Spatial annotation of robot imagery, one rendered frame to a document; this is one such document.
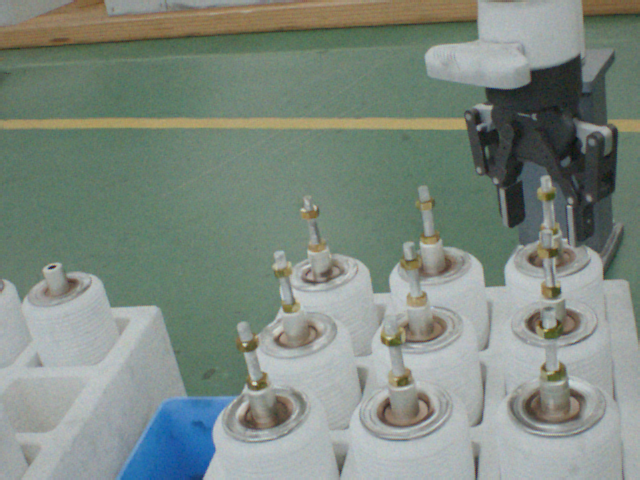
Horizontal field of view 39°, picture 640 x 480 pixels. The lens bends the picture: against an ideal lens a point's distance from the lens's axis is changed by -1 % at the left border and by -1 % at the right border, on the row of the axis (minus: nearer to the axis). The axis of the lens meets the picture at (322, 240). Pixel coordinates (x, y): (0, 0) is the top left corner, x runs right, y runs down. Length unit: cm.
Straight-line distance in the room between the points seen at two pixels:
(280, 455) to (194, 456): 38
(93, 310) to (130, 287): 56
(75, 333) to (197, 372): 31
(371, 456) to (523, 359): 17
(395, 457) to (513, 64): 30
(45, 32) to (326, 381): 316
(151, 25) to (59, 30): 47
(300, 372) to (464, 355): 15
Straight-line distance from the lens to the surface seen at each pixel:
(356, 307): 95
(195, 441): 110
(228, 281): 156
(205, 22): 337
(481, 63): 67
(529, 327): 83
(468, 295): 93
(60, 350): 108
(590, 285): 92
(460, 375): 83
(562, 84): 71
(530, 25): 69
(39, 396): 111
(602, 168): 72
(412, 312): 83
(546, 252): 79
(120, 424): 106
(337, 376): 86
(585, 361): 81
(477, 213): 163
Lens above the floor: 70
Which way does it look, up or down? 26 degrees down
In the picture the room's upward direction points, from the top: 12 degrees counter-clockwise
